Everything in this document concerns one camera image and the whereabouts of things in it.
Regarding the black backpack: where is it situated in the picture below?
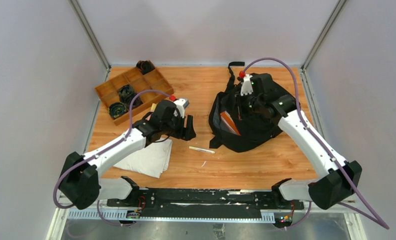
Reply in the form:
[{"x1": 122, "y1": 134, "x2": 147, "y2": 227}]
[{"x1": 208, "y1": 61, "x2": 297, "y2": 153}]

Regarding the orange book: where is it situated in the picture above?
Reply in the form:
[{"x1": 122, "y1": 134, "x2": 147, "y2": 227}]
[{"x1": 220, "y1": 111, "x2": 241, "y2": 136}]

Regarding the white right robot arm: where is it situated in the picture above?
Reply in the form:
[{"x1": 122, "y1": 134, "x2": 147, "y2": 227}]
[{"x1": 238, "y1": 73, "x2": 362, "y2": 210}]

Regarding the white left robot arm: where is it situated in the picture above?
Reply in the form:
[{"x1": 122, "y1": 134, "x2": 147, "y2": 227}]
[{"x1": 53, "y1": 98, "x2": 196, "y2": 210}]

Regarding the pink yellow highlighter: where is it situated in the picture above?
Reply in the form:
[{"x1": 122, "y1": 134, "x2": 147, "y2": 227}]
[{"x1": 151, "y1": 103, "x2": 157, "y2": 112}]

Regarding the rolled dark belt centre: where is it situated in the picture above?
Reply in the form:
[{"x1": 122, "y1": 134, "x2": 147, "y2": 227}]
[{"x1": 125, "y1": 95, "x2": 143, "y2": 109}]

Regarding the rolled dark belt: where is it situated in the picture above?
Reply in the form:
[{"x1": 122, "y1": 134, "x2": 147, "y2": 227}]
[
  {"x1": 125, "y1": 95, "x2": 143, "y2": 109},
  {"x1": 136, "y1": 60, "x2": 155, "y2": 75},
  {"x1": 108, "y1": 102, "x2": 128, "y2": 120},
  {"x1": 118, "y1": 84, "x2": 136, "y2": 102}
]

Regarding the yellow white pen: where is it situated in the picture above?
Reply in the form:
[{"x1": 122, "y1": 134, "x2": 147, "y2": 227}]
[{"x1": 189, "y1": 146, "x2": 215, "y2": 154}]

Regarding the white folded cloth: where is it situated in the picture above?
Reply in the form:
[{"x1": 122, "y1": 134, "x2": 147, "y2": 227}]
[{"x1": 114, "y1": 139, "x2": 173, "y2": 178}]

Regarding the rolled dark belt middle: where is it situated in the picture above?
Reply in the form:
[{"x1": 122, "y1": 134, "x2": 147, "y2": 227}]
[{"x1": 118, "y1": 84, "x2": 136, "y2": 102}]

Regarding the rolled dark belt front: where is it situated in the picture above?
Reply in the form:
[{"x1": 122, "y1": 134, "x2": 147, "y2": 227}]
[{"x1": 108, "y1": 102, "x2": 128, "y2": 120}]

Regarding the wooden compartment tray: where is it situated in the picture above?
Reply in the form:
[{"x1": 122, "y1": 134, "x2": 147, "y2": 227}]
[{"x1": 95, "y1": 66, "x2": 174, "y2": 126}]

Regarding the rolled dark belt top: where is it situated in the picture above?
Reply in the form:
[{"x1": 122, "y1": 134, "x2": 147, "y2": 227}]
[{"x1": 136, "y1": 60, "x2": 155, "y2": 75}]

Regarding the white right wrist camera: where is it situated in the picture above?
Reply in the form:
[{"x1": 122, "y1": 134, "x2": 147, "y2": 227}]
[{"x1": 239, "y1": 71, "x2": 253, "y2": 97}]

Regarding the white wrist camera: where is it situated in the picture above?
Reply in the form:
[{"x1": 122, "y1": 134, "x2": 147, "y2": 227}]
[
  {"x1": 239, "y1": 71, "x2": 253, "y2": 97},
  {"x1": 169, "y1": 95, "x2": 189, "y2": 118}
]

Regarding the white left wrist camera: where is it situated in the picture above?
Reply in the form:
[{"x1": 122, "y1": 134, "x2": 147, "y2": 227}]
[{"x1": 169, "y1": 95, "x2": 189, "y2": 118}]

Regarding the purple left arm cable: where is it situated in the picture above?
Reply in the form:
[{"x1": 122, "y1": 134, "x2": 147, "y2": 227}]
[{"x1": 53, "y1": 89, "x2": 175, "y2": 210}]

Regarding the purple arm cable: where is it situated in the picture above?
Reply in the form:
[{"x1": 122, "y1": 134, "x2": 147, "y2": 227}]
[
  {"x1": 53, "y1": 89, "x2": 175, "y2": 210},
  {"x1": 239, "y1": 57, "x2": 391, "y2": 230}
]

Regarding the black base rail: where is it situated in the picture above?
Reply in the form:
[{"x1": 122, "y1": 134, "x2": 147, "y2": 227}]
[{"x1": 106, "y1": 188, "x2": 304, "y2": 219}]

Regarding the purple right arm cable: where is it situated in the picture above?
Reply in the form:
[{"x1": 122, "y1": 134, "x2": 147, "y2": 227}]
[{"x1": 239, "y1": 57, "x2": 391, "y2": 230}]

